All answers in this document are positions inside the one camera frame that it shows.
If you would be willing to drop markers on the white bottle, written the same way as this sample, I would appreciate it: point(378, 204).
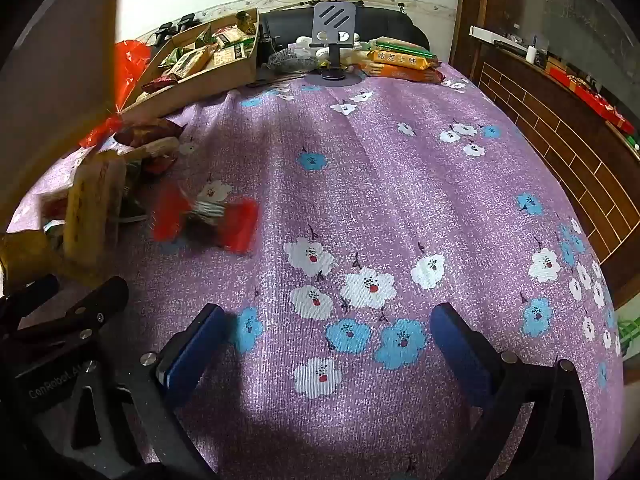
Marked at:
point(531, 53)

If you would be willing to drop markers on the green biscuit pack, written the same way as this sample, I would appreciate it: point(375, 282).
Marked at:
point(402, 45)

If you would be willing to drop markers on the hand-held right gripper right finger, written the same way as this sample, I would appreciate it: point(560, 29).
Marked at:
point(462, 355)

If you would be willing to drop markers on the red-ended snack packet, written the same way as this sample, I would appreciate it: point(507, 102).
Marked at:
point(210, 210)

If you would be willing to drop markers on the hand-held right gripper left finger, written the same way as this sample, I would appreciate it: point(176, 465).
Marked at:
point(197, 345)

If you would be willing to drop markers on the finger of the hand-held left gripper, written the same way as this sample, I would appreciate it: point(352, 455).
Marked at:
point(35, 292)
point(105, 297)

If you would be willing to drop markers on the shallow cardboard box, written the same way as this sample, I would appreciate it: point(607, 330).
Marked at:
point(235, 67)

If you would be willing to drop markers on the white cup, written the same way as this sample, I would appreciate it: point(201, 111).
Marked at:
point(303, 41)

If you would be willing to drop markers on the red plastic bag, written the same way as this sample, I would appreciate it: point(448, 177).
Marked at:
point(127, 65)

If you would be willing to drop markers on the green plastic item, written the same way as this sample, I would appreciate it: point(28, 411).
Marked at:
point(627, 332)

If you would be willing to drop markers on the yellow snack packet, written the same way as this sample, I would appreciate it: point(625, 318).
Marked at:
point(92, 210)

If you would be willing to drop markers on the black sofa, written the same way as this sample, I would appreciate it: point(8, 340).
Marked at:
point(390, 25)

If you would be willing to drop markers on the purple floral tablecloth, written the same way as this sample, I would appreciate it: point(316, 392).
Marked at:
point(375, 200)

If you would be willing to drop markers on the golden snack packet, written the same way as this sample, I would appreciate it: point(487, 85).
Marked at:
point(25, 255)

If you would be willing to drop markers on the glass ashtray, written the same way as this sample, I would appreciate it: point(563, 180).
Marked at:
point(292, 60)

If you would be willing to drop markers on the pile of mixed snack packets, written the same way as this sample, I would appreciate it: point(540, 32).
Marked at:
point(150, 147)

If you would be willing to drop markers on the wooden side cabinet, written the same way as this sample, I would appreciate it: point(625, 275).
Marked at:
point(560, 130)

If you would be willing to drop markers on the wooden door frame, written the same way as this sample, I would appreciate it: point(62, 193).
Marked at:
point(470, 10)

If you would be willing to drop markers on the red flat box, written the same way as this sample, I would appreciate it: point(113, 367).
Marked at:
point(595, 95)

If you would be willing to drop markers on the black dumbbell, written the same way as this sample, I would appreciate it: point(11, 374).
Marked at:
point(167, 30)
point(187, 21)

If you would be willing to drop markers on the group of green snack packets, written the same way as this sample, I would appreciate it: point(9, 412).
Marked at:
point(192, 60)

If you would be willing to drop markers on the orange biscuit pack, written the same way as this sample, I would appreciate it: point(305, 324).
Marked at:
point(400, 60)
point(400, 76)

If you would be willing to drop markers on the grey phone stand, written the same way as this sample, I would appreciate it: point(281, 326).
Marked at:
point(332, 25)

